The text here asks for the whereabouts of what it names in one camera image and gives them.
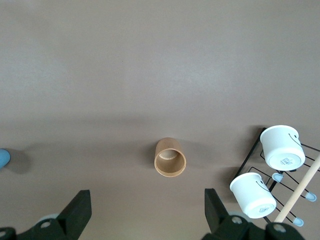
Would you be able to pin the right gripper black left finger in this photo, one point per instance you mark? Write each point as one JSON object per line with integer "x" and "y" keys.
{"x": 72, "y": 215}

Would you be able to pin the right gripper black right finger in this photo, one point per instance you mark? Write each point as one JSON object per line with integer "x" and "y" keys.
{"x": 215, "y": 215}

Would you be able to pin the blue plastic cup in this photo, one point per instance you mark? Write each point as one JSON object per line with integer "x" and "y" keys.
{"x": 3, "y": 157}

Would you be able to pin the white smiley face cup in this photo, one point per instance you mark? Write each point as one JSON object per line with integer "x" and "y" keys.
{"x": 277, "y": 145}
{"x": 247, "y": 192}

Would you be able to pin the brown bamboo cylinder cup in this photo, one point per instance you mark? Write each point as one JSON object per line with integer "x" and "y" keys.
{"x": 167, "y": 143}

